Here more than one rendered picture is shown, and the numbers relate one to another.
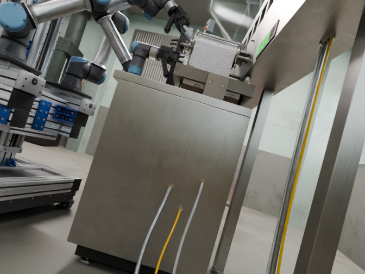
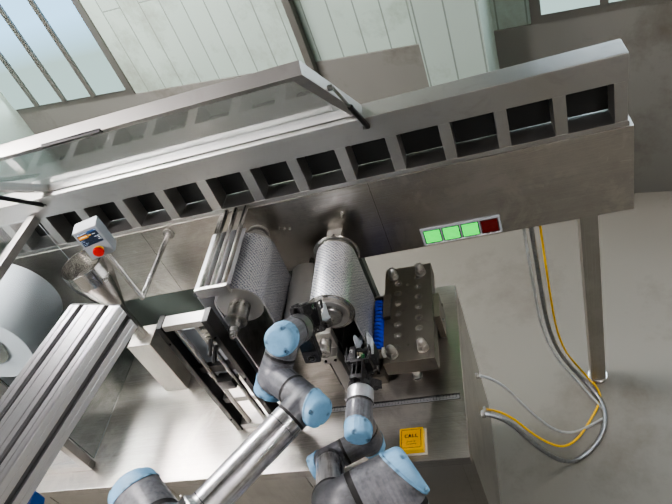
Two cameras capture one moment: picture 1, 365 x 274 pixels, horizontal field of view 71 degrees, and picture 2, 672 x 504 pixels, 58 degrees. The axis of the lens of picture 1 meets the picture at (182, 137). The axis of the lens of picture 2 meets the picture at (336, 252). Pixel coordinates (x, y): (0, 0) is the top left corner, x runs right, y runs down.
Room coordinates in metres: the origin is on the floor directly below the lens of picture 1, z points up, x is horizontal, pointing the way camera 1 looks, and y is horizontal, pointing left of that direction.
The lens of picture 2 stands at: (0.97, 1.23, 2.48)
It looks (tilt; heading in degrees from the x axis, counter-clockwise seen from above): 40 degrees down; 290
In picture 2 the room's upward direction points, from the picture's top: 24 degrees counter-clockwise
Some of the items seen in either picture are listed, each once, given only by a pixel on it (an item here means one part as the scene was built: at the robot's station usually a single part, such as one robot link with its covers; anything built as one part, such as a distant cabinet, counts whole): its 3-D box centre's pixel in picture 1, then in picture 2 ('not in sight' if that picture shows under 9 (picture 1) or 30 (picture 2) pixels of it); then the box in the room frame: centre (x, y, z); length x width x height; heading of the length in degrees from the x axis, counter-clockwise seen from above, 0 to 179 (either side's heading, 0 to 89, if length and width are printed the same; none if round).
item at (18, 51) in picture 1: (11, 50); not in sight; (1.29, 0.96, 0.87); 0.15 x 0.15 x 0.10
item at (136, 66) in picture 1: (136, 67); (363, 441); (1.43, 0.37, 1.01); 0.11 x 0.08 x 0.11; 25
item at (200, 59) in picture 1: (208, 69); (365, 308); (1.41, -0.03, 1.11); 0.23 x 0.01 x 0.18; 89
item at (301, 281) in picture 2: not in sight; (305, 304); (1.59, -0.04, 1.17); 0.26 x 0.12 x 0.12; 89
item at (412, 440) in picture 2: not in sight; (412, 440); (1.32, 0.33, 0.91); 0.07 x 0.07 x 0.02; 89
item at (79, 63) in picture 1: (78, 67); not in sight; (1.78, 0.84, 0.98); 0.13 x 0.12 x 0.14; 137
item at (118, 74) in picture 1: (182, 124); (126, 405); (2.41, 0.04, 0.88); 2.52 x 0.66 x 0.04; 179
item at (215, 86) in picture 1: (215, 86); (440, 315); (1.20, -0.08, 0.96); 0.10 x 0.03 x 0.11; 89
